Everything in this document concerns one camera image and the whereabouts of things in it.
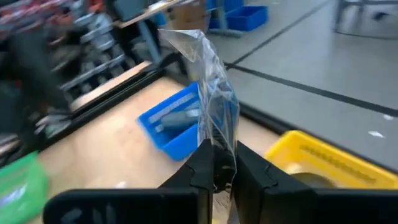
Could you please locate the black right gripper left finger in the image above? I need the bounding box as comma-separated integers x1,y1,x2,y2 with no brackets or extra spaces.
42,138,215,224

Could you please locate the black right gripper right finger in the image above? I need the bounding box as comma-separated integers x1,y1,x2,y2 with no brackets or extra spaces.
232,140,398,224

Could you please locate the grey travel bottle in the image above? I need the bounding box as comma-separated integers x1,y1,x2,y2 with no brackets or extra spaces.
160,108,201,131

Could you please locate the blue plastic basket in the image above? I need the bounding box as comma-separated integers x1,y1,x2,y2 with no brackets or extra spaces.
136,81,240,162

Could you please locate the yellow plastic basket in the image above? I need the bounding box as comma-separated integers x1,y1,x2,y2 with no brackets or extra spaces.
264,129,398,190

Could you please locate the green plastic basket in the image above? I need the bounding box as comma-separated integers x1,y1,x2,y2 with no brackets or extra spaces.
0,151,49,224

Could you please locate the brown cardboard box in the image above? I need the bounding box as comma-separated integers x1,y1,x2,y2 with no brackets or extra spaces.
167,0,209,32

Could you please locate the blue storage bin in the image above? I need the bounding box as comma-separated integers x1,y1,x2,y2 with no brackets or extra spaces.
226,5,269,32
205,0,245,13

